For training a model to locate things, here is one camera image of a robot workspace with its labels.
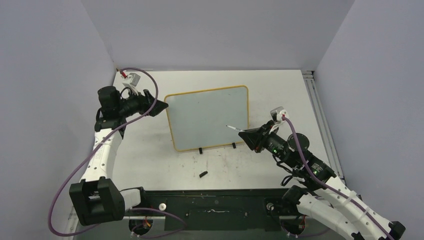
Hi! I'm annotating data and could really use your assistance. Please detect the yellow framed whiteboard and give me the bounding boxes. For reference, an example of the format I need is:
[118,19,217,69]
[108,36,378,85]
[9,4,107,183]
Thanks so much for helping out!
[164,85,249,152]

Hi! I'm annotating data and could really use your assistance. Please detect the black marker cap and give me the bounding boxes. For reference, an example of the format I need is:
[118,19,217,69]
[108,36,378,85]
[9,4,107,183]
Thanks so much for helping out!
[199,171,209,178]

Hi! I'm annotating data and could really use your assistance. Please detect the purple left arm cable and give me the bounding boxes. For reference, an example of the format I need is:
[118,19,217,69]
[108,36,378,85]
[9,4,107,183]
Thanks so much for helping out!
[47,67,187,239]

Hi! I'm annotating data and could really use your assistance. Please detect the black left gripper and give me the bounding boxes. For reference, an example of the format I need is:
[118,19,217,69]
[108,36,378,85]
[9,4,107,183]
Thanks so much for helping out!
[117,87,168,118]

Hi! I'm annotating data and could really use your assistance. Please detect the black white marker pen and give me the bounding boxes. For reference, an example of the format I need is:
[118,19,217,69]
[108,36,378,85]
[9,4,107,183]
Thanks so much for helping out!
[226,125,245,133]

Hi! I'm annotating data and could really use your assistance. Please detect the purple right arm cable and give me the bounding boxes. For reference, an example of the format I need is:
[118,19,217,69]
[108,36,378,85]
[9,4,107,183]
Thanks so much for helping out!
[281,115,397,240]

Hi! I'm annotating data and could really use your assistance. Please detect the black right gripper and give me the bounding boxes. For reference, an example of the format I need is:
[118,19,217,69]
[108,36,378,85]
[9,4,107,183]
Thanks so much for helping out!
[238,119,296,167]

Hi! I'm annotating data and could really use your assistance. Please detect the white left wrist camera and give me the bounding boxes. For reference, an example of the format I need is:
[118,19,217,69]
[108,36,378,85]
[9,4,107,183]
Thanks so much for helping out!
[121,72,141,95]

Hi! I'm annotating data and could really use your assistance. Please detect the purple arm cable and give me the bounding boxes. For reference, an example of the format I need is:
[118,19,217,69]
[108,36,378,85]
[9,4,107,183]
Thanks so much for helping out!
[281,115,397,240]
[47,67,187,239]

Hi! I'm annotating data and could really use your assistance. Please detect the aluminium right side rail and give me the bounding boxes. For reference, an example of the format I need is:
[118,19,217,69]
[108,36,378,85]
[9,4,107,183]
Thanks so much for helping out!
[301,70,346,183]

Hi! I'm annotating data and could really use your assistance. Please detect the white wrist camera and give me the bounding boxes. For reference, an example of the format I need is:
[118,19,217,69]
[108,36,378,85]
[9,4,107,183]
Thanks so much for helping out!
[270,106,290,124]
[121,72,141,95]

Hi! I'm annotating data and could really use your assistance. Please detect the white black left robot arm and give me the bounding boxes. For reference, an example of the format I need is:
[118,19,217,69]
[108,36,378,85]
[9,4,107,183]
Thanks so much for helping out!
[69,86,169,226]

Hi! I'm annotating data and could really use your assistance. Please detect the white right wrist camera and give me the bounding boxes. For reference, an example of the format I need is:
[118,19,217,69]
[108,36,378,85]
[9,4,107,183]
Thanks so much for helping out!
[270,106,290,124]

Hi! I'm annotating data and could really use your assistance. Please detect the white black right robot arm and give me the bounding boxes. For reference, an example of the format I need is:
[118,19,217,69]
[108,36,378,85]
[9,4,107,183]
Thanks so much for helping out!
[238,120,406,240]

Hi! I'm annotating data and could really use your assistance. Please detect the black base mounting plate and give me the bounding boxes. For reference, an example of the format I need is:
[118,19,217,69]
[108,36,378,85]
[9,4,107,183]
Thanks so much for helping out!
[125,188,309,232]

